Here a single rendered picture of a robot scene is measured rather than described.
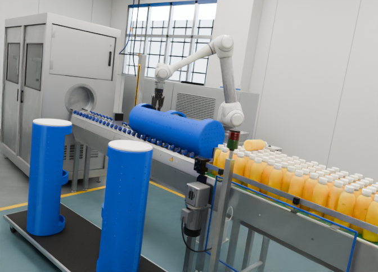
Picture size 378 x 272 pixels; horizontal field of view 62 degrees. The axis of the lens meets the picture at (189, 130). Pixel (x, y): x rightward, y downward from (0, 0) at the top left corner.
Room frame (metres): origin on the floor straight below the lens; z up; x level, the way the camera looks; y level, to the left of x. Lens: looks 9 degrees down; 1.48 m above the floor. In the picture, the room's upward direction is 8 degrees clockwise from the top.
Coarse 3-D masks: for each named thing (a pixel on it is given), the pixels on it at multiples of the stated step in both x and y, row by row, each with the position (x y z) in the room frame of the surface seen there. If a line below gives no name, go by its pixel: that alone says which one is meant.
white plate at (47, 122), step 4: (36, 120) 2.34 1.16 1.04; (40, 120) 2.37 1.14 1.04; (44, 120) 2.39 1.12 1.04; (48, 120) 2.41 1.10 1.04; (52, 120) 2.43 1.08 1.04; (56, 120) 2.46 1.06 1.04; (60, 120) 2.48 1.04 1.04; (64, 120) 2.50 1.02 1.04; (40, 124) 2.25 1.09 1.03; (44, 124) 2.25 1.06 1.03; (48, 124) 2.26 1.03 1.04; (52, 124) 2.27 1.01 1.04; (56, 124) 2.29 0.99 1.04; (60, 124) 2.31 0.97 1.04; (64, 124) 2.33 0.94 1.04; (68, 124) 2.36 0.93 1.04
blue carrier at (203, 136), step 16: (144, 112) 2.63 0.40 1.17; (160, 112) 2.52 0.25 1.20; (176, 112) 2.50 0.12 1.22; (144, 128) 2.58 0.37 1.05; (160, 128) 2.42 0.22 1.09; (176, 128) 2.30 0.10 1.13; (192, 128) 2.20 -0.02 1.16; (208, 128) 2.18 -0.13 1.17; (176, 144) 2.33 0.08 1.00; (192, 144) 2.17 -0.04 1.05; (208, 144) 2.20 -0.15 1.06
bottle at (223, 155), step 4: (220, 152) 1.93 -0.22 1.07; (224, 152) 1.92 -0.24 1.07; (220, 156) 1.91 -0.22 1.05; (224, 156) 1.90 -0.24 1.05; (228, 156) 1.92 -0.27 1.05; (220, 160) 1.91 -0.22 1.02; (224, 160) 1.90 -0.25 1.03; (220, 164) 1.90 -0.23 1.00; (224, 164) 1.90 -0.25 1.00; (216, 172) 1.93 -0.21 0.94
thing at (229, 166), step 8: (232, 160) 1.64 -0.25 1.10; (224, 168) 1.65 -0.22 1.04; (232, 168) 1.65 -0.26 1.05; (224, 176) 1.64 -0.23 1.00; (224, 184) 1.64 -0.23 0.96; (224, 192) 1.63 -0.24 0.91; (224, 200) 1.63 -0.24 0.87; (224, 208) 1.64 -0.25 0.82; (224, 216) 1.64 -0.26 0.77; (216, 224) 1.65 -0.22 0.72; (216, 232) 1.64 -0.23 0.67; (216, 240) 1.64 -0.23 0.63; (216, 248) 1.63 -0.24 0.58; (216, 256) 1.63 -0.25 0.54; (216, 264) 1.64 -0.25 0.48
